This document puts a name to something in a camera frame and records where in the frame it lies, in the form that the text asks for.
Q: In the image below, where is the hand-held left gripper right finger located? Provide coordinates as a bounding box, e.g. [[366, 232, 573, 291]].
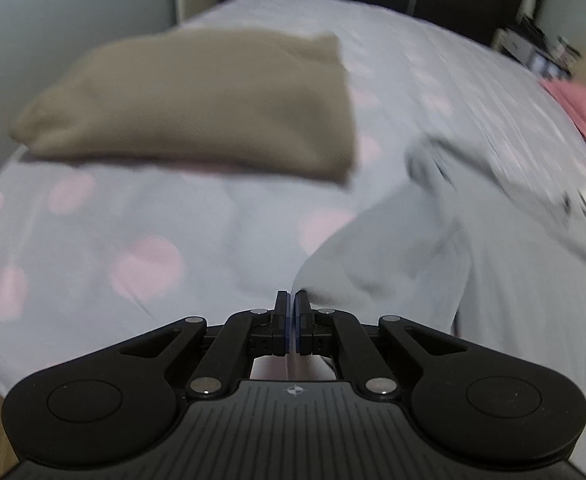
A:
[[293, 289, 468, 402]]

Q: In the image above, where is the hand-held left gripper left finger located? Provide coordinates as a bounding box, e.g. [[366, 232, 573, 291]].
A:
[[118, 290, 290, 402]]

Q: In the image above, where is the light grey shirt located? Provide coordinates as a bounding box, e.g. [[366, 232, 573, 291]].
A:
[[293, 132, 586, 401]]

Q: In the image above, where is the grey pink-dotted bedsheet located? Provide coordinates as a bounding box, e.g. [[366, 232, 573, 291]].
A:
[[0, 0, 586, 401]]

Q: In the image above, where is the beige folded garment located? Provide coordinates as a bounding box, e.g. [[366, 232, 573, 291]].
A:
[[9, 30, 358, 190]]

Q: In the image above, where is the pink cloth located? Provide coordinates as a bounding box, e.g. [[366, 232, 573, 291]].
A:
[[540, 80, 586, 177]]

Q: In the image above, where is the pile of clutter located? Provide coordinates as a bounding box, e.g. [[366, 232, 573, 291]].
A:
[[490, 12, 584, 82]]

